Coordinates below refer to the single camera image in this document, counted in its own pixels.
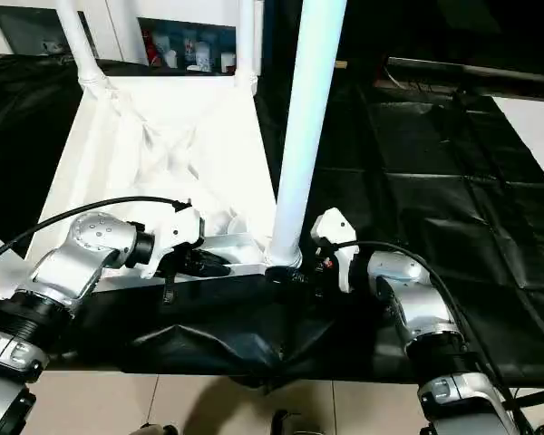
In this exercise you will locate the white plastic table top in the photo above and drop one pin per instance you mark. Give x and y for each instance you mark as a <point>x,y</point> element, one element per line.
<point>140,136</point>

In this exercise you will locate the white plastic table leg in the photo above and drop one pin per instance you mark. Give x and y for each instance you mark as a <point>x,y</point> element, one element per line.
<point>247,36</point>
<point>0,272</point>
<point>74,36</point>
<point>306,113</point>

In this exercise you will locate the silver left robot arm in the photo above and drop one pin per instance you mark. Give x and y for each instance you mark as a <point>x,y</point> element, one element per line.
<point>72,267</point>

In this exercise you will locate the black work mat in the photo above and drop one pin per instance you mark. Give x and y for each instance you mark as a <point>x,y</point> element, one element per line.
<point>435,204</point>

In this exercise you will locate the black right robot foot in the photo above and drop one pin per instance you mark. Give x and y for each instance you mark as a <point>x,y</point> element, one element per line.
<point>297,425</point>

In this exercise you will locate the plain white cup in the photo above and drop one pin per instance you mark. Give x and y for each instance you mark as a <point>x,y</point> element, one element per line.
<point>228,62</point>

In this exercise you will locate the white patterned cup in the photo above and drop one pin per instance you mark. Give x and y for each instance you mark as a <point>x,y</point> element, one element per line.
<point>202,54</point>

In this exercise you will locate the small white jar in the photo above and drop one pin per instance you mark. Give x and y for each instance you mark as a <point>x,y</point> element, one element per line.
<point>170,58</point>

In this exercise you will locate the red bottle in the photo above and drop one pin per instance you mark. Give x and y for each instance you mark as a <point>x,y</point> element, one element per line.
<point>152,47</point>

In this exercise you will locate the black tripod stand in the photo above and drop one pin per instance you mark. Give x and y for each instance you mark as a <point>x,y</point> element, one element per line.
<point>535,399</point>

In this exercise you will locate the white sideboard cabinet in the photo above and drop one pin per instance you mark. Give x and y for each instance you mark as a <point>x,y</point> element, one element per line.
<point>122,18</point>

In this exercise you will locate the long black pole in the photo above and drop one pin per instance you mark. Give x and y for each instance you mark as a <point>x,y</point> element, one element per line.
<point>480,72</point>

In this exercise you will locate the flat white board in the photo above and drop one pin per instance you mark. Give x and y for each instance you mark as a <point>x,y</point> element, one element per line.
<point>539,131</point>

